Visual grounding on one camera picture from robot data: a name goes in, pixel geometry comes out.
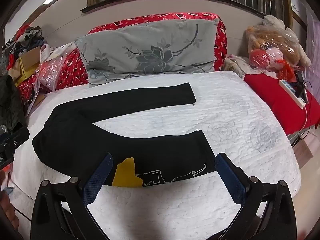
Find clear plastic bag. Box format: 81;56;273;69
36;52;67;92

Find brown paper card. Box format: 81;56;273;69
293;140;313;168

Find black pants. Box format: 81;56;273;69
32;82;218;188

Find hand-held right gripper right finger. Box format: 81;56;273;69
215;153;297;240

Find dark green cloth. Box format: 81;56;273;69
0;75;27;131

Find red bed sheet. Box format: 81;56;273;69
244;72;320;137

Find white quilted mattress pad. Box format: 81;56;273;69
11;70;302;240

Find pile of clothes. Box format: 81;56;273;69
2;25;46;63

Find white power strip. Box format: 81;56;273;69
279;79;307;108

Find lilac quilted cloth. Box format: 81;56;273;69
305;7;320;88

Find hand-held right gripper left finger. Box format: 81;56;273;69
30;152;113;240

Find cardboard box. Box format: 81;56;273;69
14;45;42;86

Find grey floral pillow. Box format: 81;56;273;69
74;18;220;87

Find person's left hand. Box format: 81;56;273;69
0;171;20;230

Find plastic bag of stuffed toys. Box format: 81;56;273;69
246;15;312;80

